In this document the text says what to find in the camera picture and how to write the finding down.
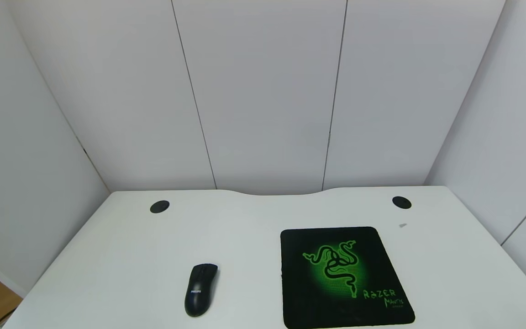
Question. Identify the black computer mouse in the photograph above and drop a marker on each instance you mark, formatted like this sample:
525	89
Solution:
200	290

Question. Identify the black round desk grommet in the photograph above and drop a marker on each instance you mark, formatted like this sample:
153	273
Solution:
160	206
402	202

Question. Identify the black green Razer mouse pad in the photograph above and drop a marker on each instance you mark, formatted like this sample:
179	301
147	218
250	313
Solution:
299	283

